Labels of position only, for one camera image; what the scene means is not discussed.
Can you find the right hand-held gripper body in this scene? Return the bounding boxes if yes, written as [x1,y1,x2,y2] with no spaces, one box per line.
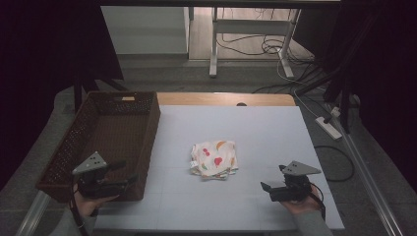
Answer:
[268,160,323,203]

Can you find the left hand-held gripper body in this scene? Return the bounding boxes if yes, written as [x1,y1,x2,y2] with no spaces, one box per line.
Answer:
[72,150,130,200]

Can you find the brown wicker basket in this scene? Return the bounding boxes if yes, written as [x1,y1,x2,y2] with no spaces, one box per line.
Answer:
[34,90,161,204]

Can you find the white fruit print garment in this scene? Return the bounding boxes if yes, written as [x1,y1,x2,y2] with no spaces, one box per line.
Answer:
[189,140,239,180]

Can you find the person's right hand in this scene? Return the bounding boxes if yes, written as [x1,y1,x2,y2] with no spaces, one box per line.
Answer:
[279,186,324,216]

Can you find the person's left hand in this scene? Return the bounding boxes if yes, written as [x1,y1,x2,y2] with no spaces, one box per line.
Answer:
[69,193,121,218]

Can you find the white table mat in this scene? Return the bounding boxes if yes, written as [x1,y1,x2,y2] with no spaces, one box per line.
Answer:
[93,104,346,231]

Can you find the white power strip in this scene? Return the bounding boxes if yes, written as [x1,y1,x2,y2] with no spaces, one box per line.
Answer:
[315,116,343,142]

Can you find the black stand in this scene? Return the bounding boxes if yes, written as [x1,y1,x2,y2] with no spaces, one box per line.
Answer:
[296,65,362,135]

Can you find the black curtain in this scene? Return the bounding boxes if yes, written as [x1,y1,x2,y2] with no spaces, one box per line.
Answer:
[0,0,125,192]
[294,0,417,193]

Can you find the white cabinet panel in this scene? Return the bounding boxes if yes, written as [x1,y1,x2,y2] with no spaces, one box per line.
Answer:
[100,6,192,55]

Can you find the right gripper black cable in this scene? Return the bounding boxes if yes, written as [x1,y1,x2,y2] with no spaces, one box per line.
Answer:
[308,191,328,221]

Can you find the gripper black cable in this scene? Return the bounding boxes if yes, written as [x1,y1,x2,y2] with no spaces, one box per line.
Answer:
[69,183,90,236]
[308,191,328,221]

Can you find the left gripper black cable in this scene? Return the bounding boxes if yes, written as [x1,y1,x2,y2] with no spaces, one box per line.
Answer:
[69,183,90,236]

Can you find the black looped floor cable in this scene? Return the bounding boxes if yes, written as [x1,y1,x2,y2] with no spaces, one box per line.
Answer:
[314,145,356,183]

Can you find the white floor cable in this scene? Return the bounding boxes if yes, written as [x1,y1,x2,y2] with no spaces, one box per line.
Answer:
[276,58,330,120]

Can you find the metal rail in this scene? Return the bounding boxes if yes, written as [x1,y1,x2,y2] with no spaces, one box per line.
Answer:
[14,190,52,236]
[328,104,405,236]

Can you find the tangled black floor cables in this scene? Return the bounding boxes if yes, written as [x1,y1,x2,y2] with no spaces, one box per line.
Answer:
[217,32,317,66]

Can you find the white desk frame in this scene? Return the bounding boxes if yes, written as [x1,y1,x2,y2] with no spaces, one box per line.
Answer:
[208,7,303,79]

